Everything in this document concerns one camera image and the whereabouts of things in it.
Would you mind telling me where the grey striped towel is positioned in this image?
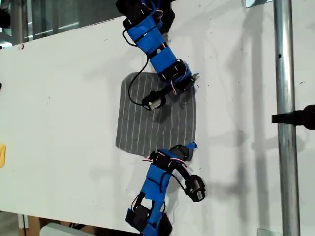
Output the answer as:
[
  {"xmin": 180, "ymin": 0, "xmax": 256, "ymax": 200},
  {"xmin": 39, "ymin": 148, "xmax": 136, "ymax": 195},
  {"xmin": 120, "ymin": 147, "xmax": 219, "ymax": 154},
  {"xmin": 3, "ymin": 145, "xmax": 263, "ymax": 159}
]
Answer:
[{"xmin": 115, "ymin": 72, "xmax": 197, "ymax": 162}]

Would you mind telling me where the white box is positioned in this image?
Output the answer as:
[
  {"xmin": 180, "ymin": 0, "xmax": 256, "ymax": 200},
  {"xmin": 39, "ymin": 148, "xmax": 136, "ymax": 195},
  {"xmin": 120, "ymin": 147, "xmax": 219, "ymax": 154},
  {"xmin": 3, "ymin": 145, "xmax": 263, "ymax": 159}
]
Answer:
[{"xmin": 40, "ymin": 222, "xmax": 99, "ymax": 236}]

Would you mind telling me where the wooden table leg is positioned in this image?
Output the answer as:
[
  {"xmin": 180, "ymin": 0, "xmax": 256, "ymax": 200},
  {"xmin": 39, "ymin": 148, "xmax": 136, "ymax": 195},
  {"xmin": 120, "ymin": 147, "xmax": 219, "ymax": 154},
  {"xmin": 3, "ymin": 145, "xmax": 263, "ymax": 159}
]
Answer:
[{"xmin": 17, "ymin": 213, "xmax": 41, "ymax": 236}]

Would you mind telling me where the yellow object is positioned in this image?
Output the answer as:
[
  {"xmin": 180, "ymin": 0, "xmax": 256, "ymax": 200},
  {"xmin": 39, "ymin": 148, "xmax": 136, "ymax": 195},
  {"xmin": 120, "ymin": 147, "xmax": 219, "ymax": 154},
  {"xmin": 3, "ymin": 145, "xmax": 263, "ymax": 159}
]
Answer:
[{"xmin": 0, "ymin": 143, "xmax": 7, "ymax": 169}]

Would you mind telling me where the black round object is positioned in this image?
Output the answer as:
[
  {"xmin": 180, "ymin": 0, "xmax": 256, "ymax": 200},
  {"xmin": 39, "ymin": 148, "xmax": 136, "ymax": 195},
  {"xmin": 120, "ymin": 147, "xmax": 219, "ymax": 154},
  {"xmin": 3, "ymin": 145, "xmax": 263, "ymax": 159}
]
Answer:
[{"xmin": 0, "ymin": 8, "xmax": 11, "ymax": 28}]

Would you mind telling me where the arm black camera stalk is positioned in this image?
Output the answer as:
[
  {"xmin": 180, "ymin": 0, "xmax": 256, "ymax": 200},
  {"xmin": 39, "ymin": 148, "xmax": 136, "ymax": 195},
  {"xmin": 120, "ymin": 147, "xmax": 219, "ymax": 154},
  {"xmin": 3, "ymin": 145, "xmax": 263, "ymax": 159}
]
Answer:
[
  {"xmin": 172, "ymin": 163, "xmax": 192, "ymax": 184},
  {"xmin": 158, "ymin": 85, "xmax": 178, "ymax": 98}
]

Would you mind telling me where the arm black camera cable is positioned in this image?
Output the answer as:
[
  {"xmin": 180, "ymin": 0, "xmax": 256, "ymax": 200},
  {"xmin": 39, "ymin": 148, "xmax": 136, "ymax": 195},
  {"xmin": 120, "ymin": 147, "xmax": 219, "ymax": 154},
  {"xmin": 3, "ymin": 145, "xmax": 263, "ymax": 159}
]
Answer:
[
  {"xmin": 122, "ymin": 29, "xmax": 150, "ymax": 106},
  {"xmin": 172, "ymin": 169, "xmax": 189, "ymax": 195}
]

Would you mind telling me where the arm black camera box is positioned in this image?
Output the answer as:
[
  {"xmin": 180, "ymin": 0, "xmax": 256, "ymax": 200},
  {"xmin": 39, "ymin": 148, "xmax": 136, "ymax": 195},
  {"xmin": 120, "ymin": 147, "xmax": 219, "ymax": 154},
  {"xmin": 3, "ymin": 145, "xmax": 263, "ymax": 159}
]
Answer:
[
  {"xmin": 142, "ymin": 90, "xmax": 167, "ymax": 112},
  {"xmin": 184, "ymin": 174, "xmax": 207, "ymax": 203}
]

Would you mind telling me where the steel post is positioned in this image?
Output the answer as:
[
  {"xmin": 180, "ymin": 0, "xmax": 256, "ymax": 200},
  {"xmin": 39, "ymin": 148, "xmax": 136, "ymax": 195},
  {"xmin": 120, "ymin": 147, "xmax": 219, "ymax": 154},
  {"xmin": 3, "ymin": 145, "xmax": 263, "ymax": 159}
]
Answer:
[{"xmin": 273, "ymin": 0, "xmax": 301, "ymax": 236}]

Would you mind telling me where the black post clamp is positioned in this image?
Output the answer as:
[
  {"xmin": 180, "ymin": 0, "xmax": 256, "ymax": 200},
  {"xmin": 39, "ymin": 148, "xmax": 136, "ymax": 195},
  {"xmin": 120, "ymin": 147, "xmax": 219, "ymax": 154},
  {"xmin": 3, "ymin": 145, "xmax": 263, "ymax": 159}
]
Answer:
[{"xmin": 271, "ymin": 104, "xmax": 315, "ymax": 130}]

